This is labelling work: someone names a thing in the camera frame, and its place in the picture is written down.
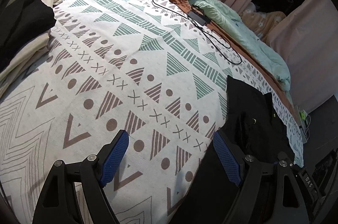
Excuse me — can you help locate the black garment with yellow print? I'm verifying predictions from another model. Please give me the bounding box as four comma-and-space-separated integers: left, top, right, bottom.
170, 76, 294, 223

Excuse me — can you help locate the folded black clothes stack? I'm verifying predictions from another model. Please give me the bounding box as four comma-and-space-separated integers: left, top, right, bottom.
1, 0, 56, 71

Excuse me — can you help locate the green object on cabinet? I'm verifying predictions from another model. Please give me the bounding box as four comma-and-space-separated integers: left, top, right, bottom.
299, 109, 308, 122

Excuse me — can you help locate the pink curtain right panel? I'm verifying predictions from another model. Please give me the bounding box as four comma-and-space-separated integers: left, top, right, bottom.
266, 0, 337, 112

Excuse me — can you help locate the white patterned bedspread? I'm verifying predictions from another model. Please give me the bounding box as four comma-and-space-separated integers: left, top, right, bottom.
1, 0, 304, 223

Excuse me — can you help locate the mint green duvet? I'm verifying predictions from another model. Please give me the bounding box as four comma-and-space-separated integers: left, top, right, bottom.
188, 0, 291, 92

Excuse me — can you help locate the black power adapter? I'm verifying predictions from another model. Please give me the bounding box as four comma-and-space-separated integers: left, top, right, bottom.
187, 11, 211, 26

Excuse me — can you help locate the black adapter cable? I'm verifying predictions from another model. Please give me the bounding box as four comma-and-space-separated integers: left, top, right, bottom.
151, 0, 243, 66

